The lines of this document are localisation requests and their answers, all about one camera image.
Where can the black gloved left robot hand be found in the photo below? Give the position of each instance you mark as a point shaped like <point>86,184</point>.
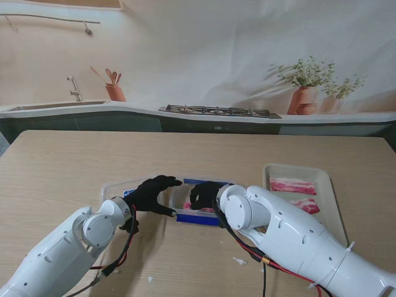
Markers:
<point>148,195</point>

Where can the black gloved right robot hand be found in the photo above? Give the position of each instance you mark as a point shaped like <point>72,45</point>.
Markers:
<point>205,193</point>

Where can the pink bacon slice stack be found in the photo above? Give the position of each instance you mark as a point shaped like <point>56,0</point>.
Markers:
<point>187,205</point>

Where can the clear container with blue clips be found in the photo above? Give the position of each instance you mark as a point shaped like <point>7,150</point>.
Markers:
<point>198,219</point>

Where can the clear lid with blue label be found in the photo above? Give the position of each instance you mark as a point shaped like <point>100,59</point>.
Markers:
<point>113,188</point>

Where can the pink streaky bacon slice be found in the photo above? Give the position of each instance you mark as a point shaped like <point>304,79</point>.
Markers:
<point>290,186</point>
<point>307,205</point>

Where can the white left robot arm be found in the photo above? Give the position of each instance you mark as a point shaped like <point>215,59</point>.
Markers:
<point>46,266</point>

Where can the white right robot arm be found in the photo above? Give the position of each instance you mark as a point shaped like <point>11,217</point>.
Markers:
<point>294,232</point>

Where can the beige rectangular tray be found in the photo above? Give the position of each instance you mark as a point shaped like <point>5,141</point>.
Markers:
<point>328,222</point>

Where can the large white paper scrap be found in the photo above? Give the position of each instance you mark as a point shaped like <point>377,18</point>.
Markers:
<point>239,261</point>

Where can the printed kitchen backdrop cloth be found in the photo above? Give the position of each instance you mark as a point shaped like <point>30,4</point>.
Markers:
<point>198,46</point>

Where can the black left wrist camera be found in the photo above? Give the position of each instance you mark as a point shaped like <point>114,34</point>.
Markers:
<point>133,226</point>

